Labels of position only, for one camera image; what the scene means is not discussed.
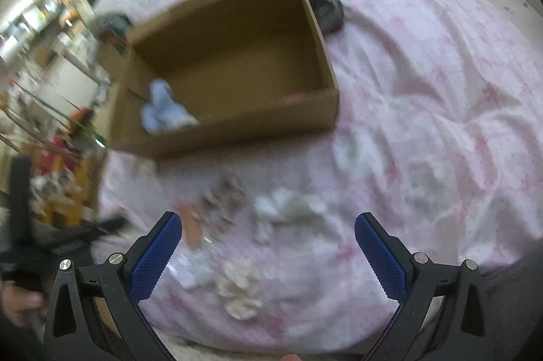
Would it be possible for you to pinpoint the white towel bunny toy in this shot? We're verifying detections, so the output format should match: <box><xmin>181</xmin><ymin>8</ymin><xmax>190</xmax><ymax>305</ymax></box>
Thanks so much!
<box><xmin>252</xmin><ymin>187</ymin><xmax>327</xmax><ymax>245</ymax></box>

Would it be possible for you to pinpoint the person left hand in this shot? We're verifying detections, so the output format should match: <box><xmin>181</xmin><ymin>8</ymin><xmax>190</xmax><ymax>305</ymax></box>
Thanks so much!
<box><xmin>1</xmin><ymin>281</ymin><xmax>47</xmax><ymax>328</ymax></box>

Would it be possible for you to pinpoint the pink red plastic stool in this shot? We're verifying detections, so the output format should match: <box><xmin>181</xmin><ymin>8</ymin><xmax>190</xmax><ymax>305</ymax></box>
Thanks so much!
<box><xmin>35</xmin><ymin>135</ymin><xmax>82</xmax><ymax>171</ymax></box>

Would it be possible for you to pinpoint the clear plastic packet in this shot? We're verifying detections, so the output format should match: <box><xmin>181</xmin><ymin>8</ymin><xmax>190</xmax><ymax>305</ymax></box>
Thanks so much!
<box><xmin>168</xmin><ymin>249</ymin><xmax>214</xmax><ymax>291</ymax></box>

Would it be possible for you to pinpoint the cream scrunchie toy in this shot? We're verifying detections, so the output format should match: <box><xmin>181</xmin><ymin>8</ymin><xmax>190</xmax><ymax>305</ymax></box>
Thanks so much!
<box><xmin>216</xmin><ymin>260</ymin><xmax>264</xmax><ymax>322</ymax></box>

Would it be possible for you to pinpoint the pink patterned quilt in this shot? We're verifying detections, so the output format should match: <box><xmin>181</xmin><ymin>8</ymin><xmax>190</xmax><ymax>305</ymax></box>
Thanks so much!
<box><xmin>100</xmin><ymin>0</ymin><xmax>542</xmax><ymax>354</ymax></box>

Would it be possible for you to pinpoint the light blue plush toy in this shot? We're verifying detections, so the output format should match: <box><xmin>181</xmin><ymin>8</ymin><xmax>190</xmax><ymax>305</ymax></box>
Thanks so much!
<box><xmin>140</xmin><ymin>79</ymin><xmax>199</xmax><ymax>135</ymax></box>

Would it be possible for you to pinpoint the brown cardboard box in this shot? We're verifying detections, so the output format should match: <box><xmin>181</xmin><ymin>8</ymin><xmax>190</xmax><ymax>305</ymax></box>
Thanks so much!
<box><xmin>108</xmin><ymin>0</ymin><xmax>340</xmax><ymax>158</ymax></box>

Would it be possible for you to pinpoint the dark striped cloth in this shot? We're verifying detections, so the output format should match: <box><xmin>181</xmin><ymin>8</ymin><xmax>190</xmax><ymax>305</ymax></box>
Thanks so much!
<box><xmin>308</xmin><ymin>0</ymin><xmax>344</xmax><ymax>35</ymax></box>

